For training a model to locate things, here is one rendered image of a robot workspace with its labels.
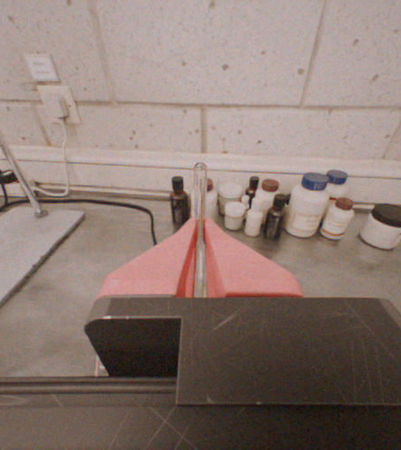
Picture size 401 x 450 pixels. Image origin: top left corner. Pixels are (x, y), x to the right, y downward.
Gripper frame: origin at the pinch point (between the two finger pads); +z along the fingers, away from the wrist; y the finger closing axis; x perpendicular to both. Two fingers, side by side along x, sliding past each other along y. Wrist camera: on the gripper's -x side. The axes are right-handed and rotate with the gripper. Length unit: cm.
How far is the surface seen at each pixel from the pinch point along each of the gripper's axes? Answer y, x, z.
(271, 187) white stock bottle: -15.2, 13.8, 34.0
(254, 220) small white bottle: -11.5, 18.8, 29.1
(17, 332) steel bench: 27.3, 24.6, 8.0
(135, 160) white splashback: 17, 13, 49
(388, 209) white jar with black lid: -38, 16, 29
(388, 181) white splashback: -45, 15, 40
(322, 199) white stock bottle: -23.9, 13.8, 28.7
